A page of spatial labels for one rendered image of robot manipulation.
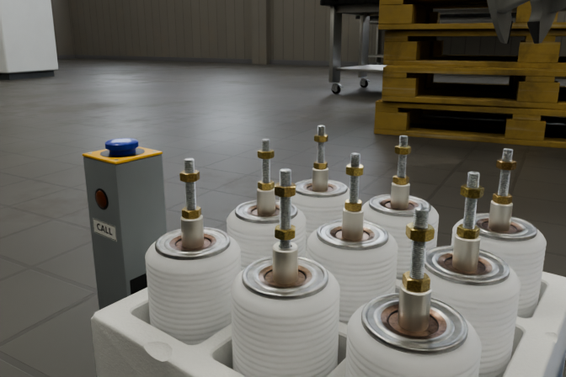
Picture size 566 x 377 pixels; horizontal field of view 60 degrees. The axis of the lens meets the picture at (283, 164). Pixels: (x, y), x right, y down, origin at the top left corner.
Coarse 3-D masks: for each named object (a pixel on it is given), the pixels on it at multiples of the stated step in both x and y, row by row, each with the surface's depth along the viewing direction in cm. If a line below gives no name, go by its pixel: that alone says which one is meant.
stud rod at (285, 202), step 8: (288, 168) 41; (280, 176) 40; (288, 176) 40; (280, 184) 41; (288, 184) 40; (280, 200) 41; (288, 200) 41; (280, 208) 41; (288, 208) 41; (280, 216) 41; (288, 216) 41; (280, 224) 41; (288, 224) 41; (280, 240) 42; (288, 240) 42
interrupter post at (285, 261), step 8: (280, 248) 42; (288, 248) 42; (296, 248) 42; (280, 256) 41; (288, 256) 41; (296, 256) 42; (280, 264) 42; (288, 264) 42; (296, 264) 42; (280, 272) 42; (288, 272) 42; (296, 272) 42; (280, 280) 42; (288, 280) 42
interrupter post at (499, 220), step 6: (492, 204) 53; (498, 204) 53; (504, 204) 53; (510, 204) 53; (492, 210) 54; (498, 210) 53; (504, 210) 53; (510, 210) 53; (492, 216) 54; (498, 216) 53; (504, 216) 53; (510, 216) 53; (492, 222) 54; (498, 222) 53; (504, 222) 53; (492, 228) 54; (498, 228) 53; (504, 228) 53
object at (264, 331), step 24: (240, 288) 41; (336, 288) 42; (240, 312) 40; (264, 312) 39; (288, 312) 39; (312, 312) 39; (336, 312) 42; (240, 336) 41; (264, 336) 39; (288, 336) 39; (312, 336) 40; (336, 336) 43; (240, 360) 42; (264, 360) 40; (288, 360) 40; (312, 360) 40; (336, 360) 43
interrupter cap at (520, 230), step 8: (480, 216) 57; (488, 216) 57; (512, 216) 56; (480, 224) 55; (488, 224) 55; (512, 224) 55; (520, 224) 54; (528, 224) 54; (480, 232) 52; (488, 232) 52; (496, 232) 52; (504, 232) 53; (512, 232) 52; (520, 232) 52; (528, 232) 52; (536, 232) 52; (504, 240) 51; (512, 240) 51; (520, 240) 51
